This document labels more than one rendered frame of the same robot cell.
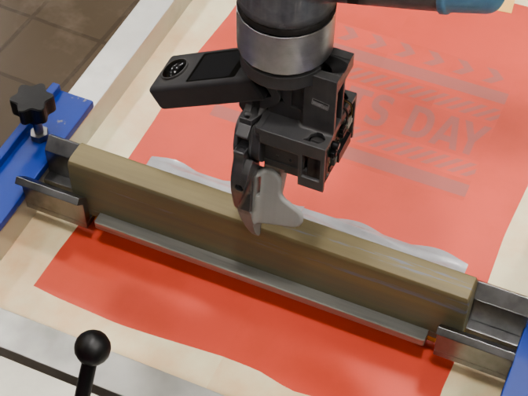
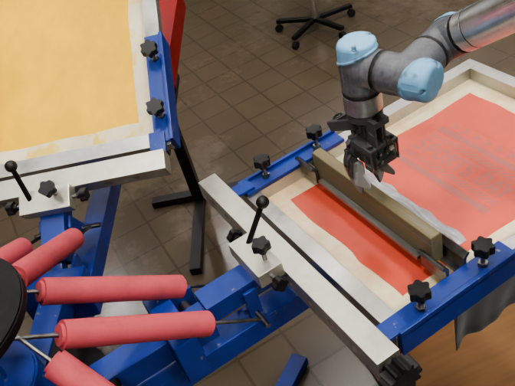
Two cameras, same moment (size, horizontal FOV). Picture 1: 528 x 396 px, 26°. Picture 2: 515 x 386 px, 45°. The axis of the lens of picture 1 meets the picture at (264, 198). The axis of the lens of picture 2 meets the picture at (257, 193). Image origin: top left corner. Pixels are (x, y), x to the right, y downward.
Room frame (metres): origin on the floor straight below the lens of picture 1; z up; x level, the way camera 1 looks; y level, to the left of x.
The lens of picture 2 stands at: (-0.23, -0.55, 1.98)
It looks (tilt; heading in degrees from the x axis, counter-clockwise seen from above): 40 degrees down; 45
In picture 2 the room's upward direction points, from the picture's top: 16 degrees counter-clockwise
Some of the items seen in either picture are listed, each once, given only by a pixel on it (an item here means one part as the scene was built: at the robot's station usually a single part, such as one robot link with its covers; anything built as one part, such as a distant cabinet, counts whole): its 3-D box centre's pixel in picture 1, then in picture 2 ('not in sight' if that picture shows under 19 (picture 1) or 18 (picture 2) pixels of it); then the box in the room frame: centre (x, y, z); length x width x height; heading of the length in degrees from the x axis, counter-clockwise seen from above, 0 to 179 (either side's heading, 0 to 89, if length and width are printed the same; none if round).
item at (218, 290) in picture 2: not in sight; (238, 286); (0.34, 0.14, 1.02); 0.17 x 0.06 x 0.05; 156
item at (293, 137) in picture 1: (292, 104); (369, 135); (0.66, -0.02, 1.22); 0.09 x 0.08 x 0.12; 66
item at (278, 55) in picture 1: (287, 24); (364, 99); (0.66, -0.02, 1.30); 0.08 x 0.08 x 0.05
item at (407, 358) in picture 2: not in sight; (395, 370); (0.30, -0.23, 1.02); 0.07 x 0.06 x 0.07; 156
